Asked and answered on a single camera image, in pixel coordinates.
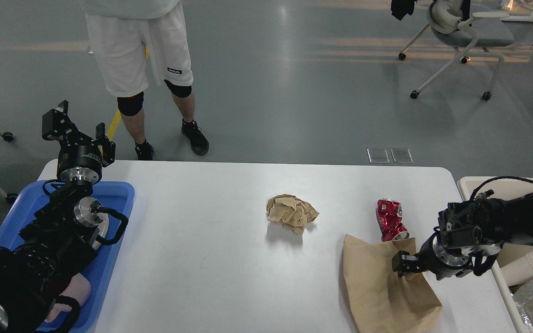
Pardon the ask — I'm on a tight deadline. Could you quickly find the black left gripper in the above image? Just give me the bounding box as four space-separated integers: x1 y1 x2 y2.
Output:
42 100 116 184

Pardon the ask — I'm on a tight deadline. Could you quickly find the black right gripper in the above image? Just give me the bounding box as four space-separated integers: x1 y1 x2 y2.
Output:
391 232 472 281

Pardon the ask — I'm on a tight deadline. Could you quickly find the brown paper bag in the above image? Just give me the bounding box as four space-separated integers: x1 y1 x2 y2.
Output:
343 234 442 333

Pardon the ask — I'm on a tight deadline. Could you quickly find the crushed red can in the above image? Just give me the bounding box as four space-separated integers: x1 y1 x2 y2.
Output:
376 198 410 241

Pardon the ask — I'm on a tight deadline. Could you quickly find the pink plate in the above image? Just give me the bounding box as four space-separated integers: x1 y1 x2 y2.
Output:
92 213 109 251

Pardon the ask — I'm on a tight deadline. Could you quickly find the white paper cup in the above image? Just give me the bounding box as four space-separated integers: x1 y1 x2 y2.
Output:
501 252 533 287

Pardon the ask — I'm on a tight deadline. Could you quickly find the brown paper ball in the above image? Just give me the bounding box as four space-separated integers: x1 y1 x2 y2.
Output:
265 194 320 235

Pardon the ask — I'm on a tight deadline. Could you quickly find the pink mug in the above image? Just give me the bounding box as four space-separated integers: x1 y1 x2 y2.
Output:
44 273 91 323

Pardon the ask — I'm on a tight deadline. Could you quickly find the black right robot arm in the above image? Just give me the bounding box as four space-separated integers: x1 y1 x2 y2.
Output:
391 188 533 280

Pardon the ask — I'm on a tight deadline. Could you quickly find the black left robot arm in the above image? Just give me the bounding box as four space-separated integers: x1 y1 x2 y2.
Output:
0 100 129 333

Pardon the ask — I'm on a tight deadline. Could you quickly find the white waste bin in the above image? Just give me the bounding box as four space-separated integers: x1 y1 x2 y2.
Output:
457 176 533 333

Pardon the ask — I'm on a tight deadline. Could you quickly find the standing person in white shorts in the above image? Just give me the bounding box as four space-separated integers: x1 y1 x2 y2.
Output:
80 0 210 160

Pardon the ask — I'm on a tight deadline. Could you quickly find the grey office chair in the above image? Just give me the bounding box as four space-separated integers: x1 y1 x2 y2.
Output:
398 0 514 101

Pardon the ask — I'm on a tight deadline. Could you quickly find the white desk at top right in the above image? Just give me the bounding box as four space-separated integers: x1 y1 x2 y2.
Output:
500 0 533 24

